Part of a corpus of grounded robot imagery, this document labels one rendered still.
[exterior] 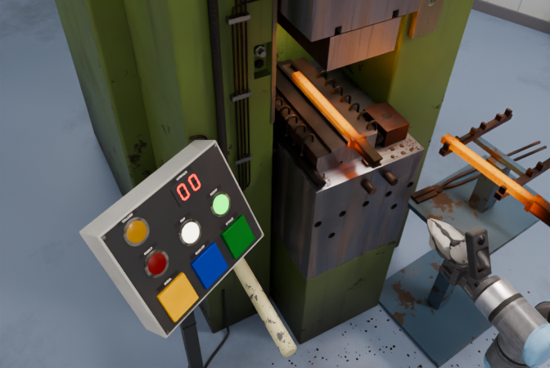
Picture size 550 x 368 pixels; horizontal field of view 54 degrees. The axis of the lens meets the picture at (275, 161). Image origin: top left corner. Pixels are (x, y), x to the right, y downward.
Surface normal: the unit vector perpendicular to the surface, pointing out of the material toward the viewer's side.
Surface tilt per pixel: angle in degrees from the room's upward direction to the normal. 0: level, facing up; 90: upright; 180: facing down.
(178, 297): 60
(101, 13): 90
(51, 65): 0
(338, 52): 90
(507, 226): 0
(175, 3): 90
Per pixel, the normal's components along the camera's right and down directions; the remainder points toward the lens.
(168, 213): 0.70, 0.03
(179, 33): 0.48, 0.63
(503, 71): 0.02, -0.70
